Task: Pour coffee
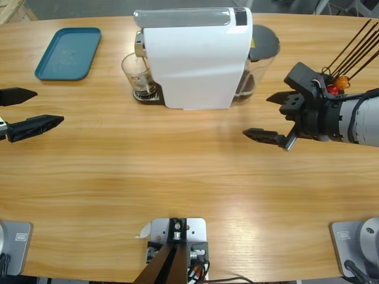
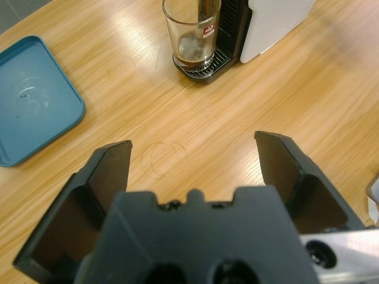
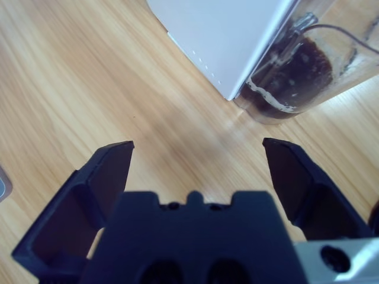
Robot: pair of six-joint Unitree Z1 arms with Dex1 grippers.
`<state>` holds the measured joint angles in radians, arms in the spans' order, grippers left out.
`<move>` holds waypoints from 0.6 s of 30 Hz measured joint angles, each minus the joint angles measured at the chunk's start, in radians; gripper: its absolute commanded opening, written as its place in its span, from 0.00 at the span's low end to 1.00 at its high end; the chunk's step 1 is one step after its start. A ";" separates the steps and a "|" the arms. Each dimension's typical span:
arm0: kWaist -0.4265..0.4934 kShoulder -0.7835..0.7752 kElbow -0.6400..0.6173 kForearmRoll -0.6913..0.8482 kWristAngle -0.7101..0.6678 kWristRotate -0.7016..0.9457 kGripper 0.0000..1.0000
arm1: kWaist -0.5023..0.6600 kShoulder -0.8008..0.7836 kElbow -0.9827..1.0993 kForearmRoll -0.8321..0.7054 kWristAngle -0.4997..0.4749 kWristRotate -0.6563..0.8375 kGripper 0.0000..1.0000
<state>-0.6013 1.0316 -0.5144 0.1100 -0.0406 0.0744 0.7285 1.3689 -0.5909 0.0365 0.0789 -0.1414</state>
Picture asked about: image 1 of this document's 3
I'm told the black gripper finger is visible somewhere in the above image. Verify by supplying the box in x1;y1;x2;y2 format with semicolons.
242;127;298;153
266;91;306;108
0;86;38;108
7;114;65;144

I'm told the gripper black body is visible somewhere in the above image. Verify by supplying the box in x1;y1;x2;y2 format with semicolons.
0;117;9;142
279;93;341;142

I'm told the clear drinking glass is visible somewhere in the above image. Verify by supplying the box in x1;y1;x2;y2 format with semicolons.
121;52;158;98

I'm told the silver coffee machine lever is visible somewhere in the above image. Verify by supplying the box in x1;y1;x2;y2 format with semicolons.
133;7;237;28

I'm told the white capsule coffee machine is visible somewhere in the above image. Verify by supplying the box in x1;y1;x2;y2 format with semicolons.
132;6;254;111

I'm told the clear water tank black lid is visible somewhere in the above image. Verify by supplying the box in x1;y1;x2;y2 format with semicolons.
230;24;281;107

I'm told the teal plastic tray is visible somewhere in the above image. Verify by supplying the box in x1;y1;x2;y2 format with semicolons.
34;27;102;82

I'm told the black capsule holder with rods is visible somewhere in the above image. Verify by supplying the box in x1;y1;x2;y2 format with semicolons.
320;19;379;98

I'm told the wooden pallet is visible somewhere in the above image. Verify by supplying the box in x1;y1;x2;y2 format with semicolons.
0;0;38;25

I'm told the metal drip tray grate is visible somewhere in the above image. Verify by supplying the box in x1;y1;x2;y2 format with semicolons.
132;82;165;106

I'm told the white paper scrap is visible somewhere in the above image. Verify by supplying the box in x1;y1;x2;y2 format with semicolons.
134;222;152;239

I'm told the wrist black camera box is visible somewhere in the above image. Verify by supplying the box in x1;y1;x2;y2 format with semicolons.
283;62;333;100

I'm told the wrist camera black cable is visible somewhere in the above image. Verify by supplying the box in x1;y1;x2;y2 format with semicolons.
333;88;379;104

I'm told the white background metal frame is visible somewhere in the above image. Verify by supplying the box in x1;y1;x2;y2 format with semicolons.
313;0;379;17

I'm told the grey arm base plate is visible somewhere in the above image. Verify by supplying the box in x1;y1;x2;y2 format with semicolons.
329;217;379;279
0;220;34;276

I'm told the black base cable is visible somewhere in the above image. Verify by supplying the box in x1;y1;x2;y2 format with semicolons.
0;253;12;276
343;259;374;284

